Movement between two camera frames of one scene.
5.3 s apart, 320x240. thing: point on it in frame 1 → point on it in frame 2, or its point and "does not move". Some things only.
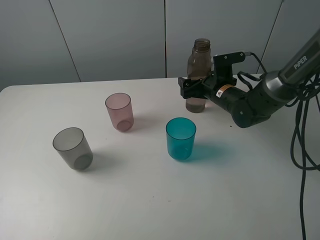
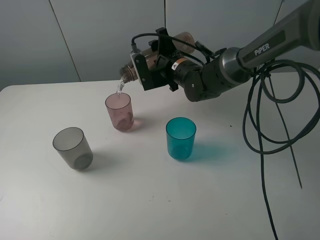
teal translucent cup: (180, 132) does not move
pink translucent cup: (120, 111) does not move
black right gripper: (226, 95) → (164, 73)
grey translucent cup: (71, 144) does not move
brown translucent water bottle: (199, 66) → (183, 42)
